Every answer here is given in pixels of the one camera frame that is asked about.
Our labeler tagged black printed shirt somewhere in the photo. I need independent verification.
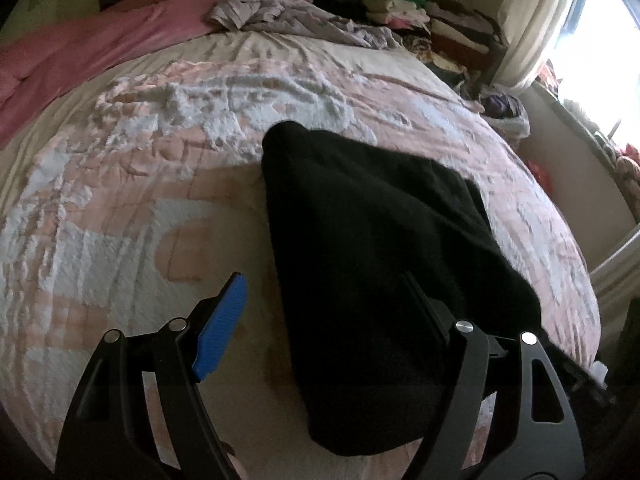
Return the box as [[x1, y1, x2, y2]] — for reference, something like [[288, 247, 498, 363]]
[[260, 121, 543, 458]]

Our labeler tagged pink duvet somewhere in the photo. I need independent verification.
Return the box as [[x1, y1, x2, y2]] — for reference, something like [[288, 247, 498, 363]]
[[0, 0, 231, 146]]

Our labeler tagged pile of folded clothes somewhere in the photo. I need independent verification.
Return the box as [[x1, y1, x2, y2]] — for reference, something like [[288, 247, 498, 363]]
[[362, 0, 508, 76]]

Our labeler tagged clear plastic bag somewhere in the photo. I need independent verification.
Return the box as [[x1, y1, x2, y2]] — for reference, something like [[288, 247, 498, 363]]
[[480, 92, 531, 138]]

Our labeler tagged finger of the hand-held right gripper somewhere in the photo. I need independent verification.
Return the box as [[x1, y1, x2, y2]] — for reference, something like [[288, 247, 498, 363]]
[[542, 342, 618, 408]]

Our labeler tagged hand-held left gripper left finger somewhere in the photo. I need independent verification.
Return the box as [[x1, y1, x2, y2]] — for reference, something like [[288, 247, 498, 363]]
[[54, 271, 249, 480]]

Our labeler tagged lilac crumpled garment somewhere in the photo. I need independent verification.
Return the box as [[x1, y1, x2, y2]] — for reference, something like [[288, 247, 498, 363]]
[[207, 0, 401, 51]]

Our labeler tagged cream striped curtain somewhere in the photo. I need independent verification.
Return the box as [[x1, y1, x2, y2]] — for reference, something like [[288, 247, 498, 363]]
[[495, 0, 593, 91]]

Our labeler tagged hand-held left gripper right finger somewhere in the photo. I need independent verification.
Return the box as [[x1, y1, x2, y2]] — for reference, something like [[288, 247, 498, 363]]
[[400, 271, 587, 480]]

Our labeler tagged red item on floor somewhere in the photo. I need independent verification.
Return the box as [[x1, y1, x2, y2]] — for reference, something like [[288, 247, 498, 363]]
[[527, 160, 557, 196]]

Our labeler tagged bright window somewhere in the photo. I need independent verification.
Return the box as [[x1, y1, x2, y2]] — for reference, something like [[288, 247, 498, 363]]
[[555, 0, 640, 146]]

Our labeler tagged pink bear printed blanket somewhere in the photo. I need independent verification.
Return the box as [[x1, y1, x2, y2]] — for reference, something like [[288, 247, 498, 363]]
[[0, 30, 603, 480]]

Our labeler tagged beige bed sheet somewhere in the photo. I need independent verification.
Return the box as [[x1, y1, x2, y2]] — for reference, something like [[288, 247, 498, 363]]
[[0, 30, 451, 151]]

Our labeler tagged colourful windowsill clutter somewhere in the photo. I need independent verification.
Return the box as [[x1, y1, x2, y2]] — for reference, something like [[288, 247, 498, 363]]
[[595, 130, 640, 186]]

